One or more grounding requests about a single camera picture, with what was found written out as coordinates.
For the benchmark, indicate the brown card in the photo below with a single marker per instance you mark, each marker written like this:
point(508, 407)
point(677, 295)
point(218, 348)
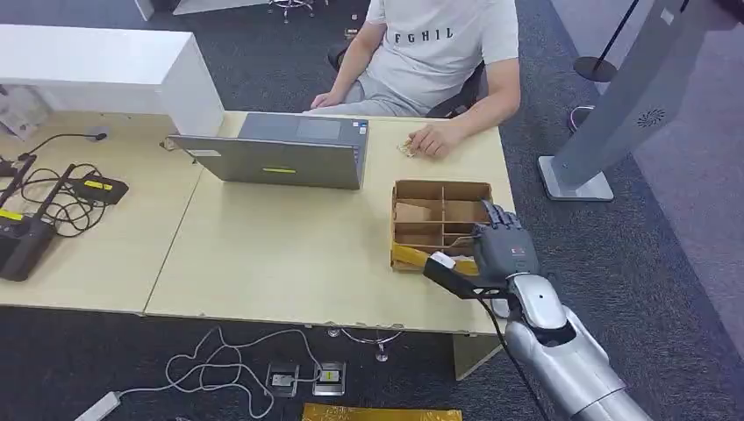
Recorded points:
point(407, 148)

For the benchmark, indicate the clear plastic holder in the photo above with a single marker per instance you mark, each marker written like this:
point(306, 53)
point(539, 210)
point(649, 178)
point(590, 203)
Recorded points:
point(22, 111)

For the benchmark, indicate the person's right hand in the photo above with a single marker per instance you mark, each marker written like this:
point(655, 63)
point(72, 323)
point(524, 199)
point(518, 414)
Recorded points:
point(326, 100)

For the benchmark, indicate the desk leg panel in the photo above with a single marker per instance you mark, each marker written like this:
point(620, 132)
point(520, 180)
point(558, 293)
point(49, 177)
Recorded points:
point(472, 355)

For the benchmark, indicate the person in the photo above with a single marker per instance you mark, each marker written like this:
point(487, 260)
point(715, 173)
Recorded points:
point(436, 58)

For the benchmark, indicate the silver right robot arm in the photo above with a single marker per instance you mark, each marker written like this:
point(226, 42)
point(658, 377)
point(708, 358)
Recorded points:
point(558, 348)

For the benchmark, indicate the person's hand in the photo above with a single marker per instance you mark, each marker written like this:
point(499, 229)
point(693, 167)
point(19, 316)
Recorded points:
point(439, 139)
point(326, 100)

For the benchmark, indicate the yellow sheet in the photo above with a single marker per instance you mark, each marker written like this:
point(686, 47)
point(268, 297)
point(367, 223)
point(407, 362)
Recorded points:
point(381, 413)

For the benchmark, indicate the wooden divided card box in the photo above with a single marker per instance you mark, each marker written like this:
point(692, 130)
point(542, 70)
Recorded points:
point(430, 224)

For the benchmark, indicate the black stanchion post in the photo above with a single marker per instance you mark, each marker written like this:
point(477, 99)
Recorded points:
point(595, 68)

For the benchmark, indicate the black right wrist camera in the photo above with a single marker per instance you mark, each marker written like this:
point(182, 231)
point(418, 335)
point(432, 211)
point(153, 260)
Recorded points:
point(450, 278)

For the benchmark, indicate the grey kiosk stand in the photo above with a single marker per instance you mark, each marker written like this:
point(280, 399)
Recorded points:
point(630, 96)

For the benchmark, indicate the grey laptop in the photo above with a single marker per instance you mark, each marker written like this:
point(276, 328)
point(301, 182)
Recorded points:
point(282, 164)

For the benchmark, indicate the black router with antennas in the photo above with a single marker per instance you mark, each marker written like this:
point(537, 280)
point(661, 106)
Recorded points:
point(24, 245)

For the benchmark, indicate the black office chair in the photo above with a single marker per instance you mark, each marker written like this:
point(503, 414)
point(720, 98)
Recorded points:
point(462, 99)

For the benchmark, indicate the white cabinet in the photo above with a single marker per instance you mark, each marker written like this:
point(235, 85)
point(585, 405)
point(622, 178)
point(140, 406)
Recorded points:
point(93, 64)

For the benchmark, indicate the white power strip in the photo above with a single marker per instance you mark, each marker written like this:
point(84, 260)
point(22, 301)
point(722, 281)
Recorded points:
point(99, 407)

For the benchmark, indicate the steel floor socket, yellow label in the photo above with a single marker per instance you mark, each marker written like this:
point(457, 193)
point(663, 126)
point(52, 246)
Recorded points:
point(329, 379)

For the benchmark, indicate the chrome chair base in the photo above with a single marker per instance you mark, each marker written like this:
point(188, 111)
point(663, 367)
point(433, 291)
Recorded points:
point(290, 6)

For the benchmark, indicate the steel floor socket, white plug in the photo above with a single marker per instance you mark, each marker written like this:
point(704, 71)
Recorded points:
point(283, 380)

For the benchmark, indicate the white furniture base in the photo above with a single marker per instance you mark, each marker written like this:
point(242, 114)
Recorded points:
point(197, 4)

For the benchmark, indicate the person's left hand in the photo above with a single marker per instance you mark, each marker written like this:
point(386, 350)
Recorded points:
point(439, 139)

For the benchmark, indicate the black gooseneck microphone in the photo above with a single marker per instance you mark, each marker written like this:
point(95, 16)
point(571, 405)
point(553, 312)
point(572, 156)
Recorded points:
point(58, 137)

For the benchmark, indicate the small black yellow-labelled device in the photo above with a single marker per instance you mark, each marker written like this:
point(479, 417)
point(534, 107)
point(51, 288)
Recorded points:
point(100, 189)

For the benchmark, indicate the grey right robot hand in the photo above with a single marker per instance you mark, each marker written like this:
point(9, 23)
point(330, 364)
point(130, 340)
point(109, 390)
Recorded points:
point(504, 247)

